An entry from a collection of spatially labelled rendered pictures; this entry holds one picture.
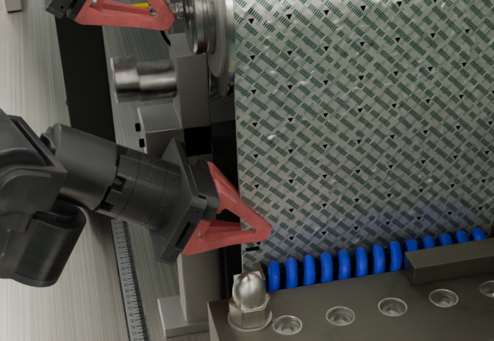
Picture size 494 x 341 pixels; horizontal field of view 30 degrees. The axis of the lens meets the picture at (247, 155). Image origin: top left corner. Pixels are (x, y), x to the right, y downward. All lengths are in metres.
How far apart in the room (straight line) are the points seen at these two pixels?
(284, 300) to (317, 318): 0.03
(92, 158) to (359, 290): 0.25
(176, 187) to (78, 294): 0.31
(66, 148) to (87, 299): 0.33
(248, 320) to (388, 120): 0.20
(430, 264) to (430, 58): 0.17
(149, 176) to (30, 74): 0.80
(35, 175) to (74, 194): 0.07
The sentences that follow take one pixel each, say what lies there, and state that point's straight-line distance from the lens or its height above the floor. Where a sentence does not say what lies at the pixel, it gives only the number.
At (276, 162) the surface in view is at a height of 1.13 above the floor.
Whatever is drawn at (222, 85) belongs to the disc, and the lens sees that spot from 0.75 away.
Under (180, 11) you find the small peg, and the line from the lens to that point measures 0.77.
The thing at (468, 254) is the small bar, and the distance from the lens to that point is 0.81.
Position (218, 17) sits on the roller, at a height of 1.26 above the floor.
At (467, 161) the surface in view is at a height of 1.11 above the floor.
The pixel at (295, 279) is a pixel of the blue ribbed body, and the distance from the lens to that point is 0.79.
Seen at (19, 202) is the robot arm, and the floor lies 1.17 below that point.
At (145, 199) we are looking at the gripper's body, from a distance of 0.73.
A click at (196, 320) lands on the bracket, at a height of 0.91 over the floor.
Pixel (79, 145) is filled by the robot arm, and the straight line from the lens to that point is 0.71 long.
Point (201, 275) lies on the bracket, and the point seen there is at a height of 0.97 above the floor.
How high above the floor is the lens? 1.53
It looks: 31 degrees down
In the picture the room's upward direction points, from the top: 2 degrees counter-clockwise
